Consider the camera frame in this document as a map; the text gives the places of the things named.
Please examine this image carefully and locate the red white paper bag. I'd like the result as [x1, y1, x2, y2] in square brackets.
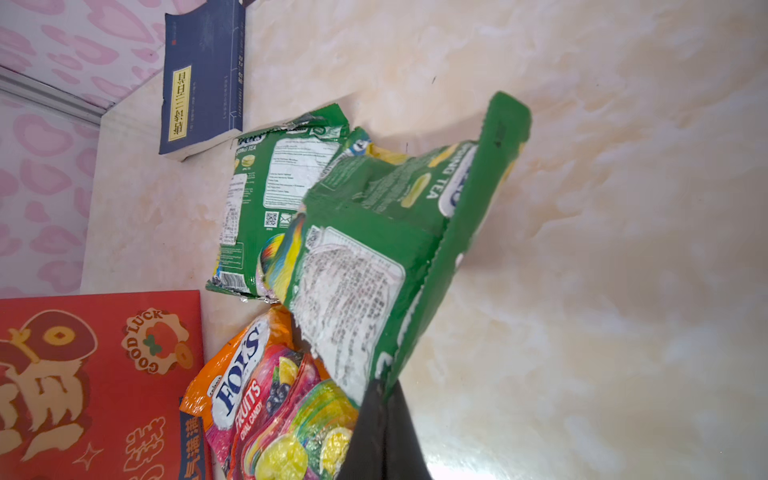
[1, 290, 213, 479]

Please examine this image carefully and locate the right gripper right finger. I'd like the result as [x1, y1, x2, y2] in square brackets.
[389, 382, 432, 480]

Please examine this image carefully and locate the green snack packet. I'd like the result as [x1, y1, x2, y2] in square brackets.
[259, 92, 533, 404]

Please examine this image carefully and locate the green spring tea packet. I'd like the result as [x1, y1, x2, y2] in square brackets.
[205, 103, 350, 303]

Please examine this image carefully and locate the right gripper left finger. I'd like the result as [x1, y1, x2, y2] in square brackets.
[337, 380, 389, 480]

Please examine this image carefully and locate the pink Fox's candy packet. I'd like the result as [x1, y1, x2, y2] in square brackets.
[180, 305, 358, 479]

